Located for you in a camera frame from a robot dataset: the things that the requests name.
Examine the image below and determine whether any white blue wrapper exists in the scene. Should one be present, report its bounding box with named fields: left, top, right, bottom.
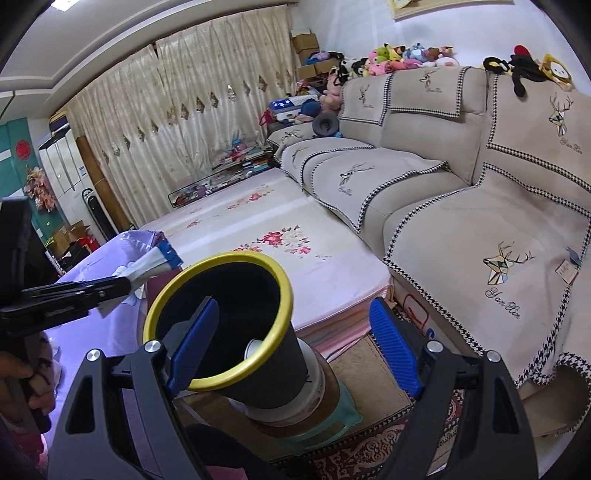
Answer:
left=97, top=240, right=183, bottom=317

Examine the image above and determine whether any white paper cup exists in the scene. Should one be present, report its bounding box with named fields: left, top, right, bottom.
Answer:
left=243, top=339, right=280, bottom=370

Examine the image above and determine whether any person's left hand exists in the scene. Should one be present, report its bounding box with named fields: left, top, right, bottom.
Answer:
left=1, top=333, right=61, bottom=423

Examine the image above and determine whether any black bin with yellow rim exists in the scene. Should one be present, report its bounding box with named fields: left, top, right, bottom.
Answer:
left=143, top=251, right=308, bottom=409

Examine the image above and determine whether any purple floral tablecloth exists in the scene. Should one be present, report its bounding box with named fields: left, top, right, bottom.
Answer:
left=41, top=229, right=187, bottom=444

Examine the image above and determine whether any black tower fan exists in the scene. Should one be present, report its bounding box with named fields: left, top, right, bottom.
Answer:
left=82, top=188, right=117, bottom=241

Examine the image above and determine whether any beige sofa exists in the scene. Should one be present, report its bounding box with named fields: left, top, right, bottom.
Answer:
left=270, top=67, right=590, bottom=436

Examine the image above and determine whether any low glass shelf with clutter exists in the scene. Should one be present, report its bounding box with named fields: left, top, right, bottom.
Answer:
left=167, top=150, right=271, bottom=209

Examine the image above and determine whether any cream curtain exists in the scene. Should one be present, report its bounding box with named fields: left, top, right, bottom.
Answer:
left=65, top=5, right=296, bottom=225

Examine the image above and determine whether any pile of plush toys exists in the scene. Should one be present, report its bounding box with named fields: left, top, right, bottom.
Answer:
left=320, top=45, right=469, bottom=126

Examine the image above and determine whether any cardboard boxes stack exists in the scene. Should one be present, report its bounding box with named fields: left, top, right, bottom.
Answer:
left=291, top=33, right=342, bottom=80

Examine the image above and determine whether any framed flower painting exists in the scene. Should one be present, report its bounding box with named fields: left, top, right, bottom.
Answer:
left=388, top=0, right=514, bottom=21

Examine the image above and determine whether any pink flower wall decoration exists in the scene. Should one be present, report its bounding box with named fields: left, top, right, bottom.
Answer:
left=23, top=166, right=56, bottom=212

